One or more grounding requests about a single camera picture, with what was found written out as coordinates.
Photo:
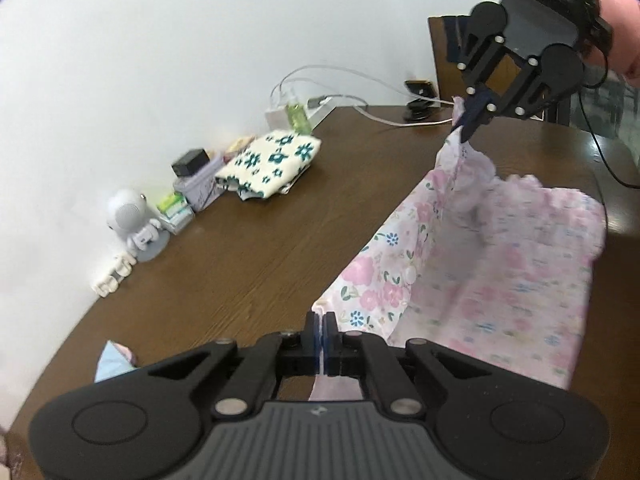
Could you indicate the white charger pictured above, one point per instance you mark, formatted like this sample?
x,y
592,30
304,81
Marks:
x,y
276,119

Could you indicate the dark blue cloth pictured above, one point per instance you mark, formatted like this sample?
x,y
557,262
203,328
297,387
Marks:
x,y
454,40

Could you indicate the lavender box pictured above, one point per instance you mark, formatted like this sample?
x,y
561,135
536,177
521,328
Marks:
x,y
200,187

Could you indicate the black phone stand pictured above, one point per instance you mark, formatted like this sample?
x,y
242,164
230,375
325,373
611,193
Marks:
x,y
417,105

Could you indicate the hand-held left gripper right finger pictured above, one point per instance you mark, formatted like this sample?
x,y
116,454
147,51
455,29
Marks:
x,y
327,347

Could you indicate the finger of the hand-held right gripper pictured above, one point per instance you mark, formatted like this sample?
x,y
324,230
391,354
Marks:
x,y
480,67
530,92

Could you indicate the green tissue pack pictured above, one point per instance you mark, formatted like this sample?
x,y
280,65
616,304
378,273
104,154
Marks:
x,y
175,212

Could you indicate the green bottle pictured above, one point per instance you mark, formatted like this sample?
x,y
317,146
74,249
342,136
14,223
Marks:
x,y
298,115

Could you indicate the yellow packet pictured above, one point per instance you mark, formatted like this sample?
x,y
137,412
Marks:
x,y
239,144

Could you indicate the person's right hand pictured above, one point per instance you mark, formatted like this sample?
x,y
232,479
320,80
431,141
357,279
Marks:
x,y
625,25

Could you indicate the small white ornament row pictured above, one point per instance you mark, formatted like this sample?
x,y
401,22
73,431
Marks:
x,y
112,276

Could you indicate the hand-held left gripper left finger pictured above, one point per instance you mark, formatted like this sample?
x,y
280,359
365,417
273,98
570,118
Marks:
x,y
312,347

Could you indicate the white robot figurine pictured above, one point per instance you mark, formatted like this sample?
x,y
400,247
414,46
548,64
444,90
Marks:
x,y
125,212

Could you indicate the folded teal floral cloth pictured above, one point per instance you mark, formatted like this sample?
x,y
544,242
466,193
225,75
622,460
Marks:
x,y
270,160

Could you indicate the white power strip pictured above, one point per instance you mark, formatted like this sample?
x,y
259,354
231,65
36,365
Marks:
x,y
320,109

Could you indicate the small black box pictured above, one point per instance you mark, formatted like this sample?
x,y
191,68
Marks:
x,y
190,161

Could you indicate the pink floral garment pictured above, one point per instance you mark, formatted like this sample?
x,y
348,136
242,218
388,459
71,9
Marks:
x,y
500,280

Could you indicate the pastel pink blue garment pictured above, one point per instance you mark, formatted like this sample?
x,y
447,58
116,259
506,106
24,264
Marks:
x,y
112,362

